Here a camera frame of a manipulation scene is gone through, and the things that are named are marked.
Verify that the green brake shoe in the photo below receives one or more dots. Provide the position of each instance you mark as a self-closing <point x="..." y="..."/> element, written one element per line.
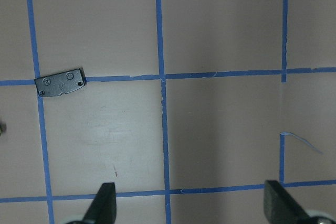
<point x="3" y="127"/>

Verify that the black brake pad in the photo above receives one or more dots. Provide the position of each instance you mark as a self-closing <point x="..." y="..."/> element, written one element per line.
<point x="60" y="83"/>

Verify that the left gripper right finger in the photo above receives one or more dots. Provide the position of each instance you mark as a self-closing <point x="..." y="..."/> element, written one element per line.
<point x="279" y="206"/>

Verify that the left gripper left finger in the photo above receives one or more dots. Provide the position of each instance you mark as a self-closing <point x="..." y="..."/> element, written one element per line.
<point x="103" y="208"/>

